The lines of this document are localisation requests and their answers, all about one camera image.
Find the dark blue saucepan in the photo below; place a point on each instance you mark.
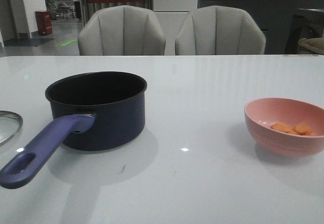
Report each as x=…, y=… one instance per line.
x=91, y=112

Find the right grey upholstered chair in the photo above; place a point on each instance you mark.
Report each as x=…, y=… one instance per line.
x=219, y=30

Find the white cabinet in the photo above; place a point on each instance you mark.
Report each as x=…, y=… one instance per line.
x=170, y=14

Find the pink bowl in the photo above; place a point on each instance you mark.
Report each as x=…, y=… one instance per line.
x=261, y=114

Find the olive cushion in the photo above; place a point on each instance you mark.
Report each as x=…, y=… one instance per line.
x=311, y=46

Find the red barrier belt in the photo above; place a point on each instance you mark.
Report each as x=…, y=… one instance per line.
x=112, y=1

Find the dark grey counter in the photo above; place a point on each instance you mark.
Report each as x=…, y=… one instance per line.
x=283, y=22

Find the left grey upholstered chair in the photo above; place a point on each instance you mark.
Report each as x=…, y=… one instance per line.
x=122, y=31

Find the grey upholstered chair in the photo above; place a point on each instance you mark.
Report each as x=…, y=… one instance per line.
x=219, y=30
x=122, y=31

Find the red trash bin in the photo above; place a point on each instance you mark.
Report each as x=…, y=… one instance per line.
x=43, y=21

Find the glass lid with blue knob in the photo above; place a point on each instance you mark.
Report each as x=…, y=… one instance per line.
x=11, y=124

